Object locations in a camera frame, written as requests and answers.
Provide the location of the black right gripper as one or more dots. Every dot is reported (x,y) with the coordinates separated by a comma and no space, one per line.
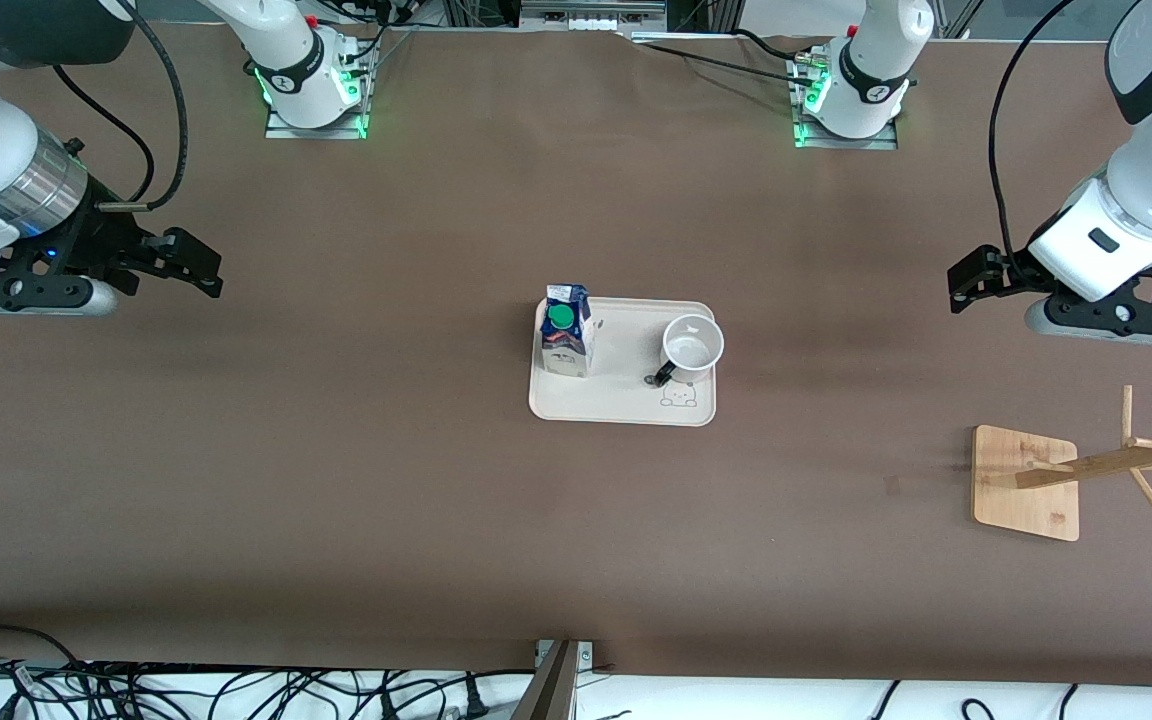
(104,243)

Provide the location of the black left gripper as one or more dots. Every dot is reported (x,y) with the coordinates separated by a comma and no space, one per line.
(1014,266)

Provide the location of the blue milk carton green cap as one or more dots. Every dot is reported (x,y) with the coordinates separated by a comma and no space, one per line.
(566,345)

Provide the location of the wooden cup rack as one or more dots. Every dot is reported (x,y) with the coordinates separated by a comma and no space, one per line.
(1026,500)

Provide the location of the cream rabbit print tray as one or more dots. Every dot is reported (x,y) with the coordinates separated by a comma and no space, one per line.
(616,400)

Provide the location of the silver socket strip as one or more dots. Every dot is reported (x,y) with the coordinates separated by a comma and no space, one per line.
(591,18)

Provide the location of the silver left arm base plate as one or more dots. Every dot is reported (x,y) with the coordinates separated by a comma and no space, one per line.
(876,143)

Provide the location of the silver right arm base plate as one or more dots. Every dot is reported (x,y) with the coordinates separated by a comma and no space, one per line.
(281,132)

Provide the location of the silver metal clamp bracket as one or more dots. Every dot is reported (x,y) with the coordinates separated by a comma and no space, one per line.
(584,652)

